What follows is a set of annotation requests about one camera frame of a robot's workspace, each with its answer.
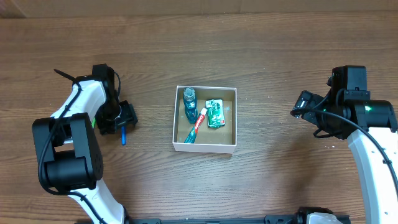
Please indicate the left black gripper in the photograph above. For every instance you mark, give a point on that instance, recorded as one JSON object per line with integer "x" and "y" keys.
{"x": 129, "y": 114}

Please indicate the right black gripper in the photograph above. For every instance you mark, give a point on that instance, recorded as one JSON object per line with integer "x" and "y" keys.
{"x": 336, "y": 129}

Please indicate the blue toothbrush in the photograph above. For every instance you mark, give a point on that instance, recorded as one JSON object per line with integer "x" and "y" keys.
{"x": 123, "y": 135}

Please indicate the teal mouthwash bottle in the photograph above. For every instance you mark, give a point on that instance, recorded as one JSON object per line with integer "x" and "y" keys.
{"x": 190, "y": 104}

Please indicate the red teal toothpaste tube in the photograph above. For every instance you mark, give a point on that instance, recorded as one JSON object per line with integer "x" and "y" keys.
{"x": 193, "y": 133}

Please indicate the green white packet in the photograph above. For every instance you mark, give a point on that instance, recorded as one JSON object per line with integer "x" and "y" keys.
{"x": 215, "y": 113}

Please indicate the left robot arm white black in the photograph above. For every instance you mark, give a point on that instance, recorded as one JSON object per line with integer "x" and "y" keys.
{"x": 68, "y": 154}

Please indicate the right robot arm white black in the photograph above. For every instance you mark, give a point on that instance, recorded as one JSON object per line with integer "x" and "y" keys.
{"x": 347, "y": 112}

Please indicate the white cardboard box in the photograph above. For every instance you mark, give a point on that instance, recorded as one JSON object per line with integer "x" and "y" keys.
{"x": 221, "y": 140}

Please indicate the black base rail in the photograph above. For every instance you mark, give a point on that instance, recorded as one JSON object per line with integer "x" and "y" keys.
{"x": 301, "y": 216}

